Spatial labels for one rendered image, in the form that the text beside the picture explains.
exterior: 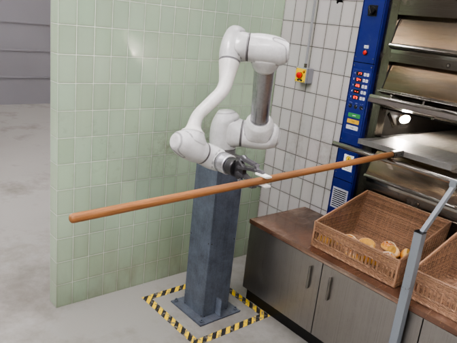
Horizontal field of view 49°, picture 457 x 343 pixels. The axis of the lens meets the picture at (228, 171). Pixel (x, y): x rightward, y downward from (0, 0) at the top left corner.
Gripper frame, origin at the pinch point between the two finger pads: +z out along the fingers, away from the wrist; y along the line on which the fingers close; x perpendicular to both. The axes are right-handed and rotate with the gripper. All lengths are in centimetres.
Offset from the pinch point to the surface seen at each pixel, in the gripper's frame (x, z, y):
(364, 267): -77, 7, 56
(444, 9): -125, -7, -76
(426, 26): -127, -17, -67
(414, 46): -121, -17, -56
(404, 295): -65, 36, 53
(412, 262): -65, 36, 36
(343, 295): -71, 1, 73
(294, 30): -126, -111, -56
